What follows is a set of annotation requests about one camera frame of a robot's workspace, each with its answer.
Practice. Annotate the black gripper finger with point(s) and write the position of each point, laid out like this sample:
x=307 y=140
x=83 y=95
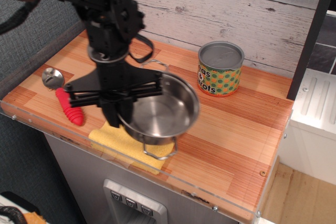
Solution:
x=110 y=113
x=126 y=110

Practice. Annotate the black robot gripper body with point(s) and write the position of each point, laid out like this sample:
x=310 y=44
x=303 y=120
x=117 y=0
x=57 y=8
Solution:
x=113 y=80

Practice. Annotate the silver steel pot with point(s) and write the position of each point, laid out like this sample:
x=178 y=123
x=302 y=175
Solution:
x=159 y=120

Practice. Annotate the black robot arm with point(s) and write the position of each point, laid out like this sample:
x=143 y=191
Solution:
x=111 y=25

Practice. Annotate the yellow cloth napkin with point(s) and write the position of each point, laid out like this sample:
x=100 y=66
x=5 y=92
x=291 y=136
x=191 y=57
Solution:
x=116 y=143

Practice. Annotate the clear acrylic table edge guard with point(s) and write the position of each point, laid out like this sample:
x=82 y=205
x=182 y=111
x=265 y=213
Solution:
x=225 y=207

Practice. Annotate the grey toy fridge front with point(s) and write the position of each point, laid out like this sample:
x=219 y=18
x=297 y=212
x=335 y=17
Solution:
x=86 y=171

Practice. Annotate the silver dispenser panel with buttons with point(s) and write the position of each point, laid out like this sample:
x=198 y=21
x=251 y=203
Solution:
x=129 y=206

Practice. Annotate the peas and carrots toy can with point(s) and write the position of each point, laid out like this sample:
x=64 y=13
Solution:
x=219 y=68

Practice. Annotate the orange object bottom left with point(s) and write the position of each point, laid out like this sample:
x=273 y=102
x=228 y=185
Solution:
x=34 y=218

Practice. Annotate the white toy sink unit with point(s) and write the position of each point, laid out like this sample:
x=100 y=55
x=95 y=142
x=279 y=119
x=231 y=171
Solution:
x=308 y=143

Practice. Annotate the red handled ice cream scoop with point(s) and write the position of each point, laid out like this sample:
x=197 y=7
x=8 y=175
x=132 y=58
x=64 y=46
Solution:
x=54 y=80

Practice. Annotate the dark grey right post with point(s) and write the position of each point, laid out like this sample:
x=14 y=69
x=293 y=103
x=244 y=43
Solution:
x=312 y=36

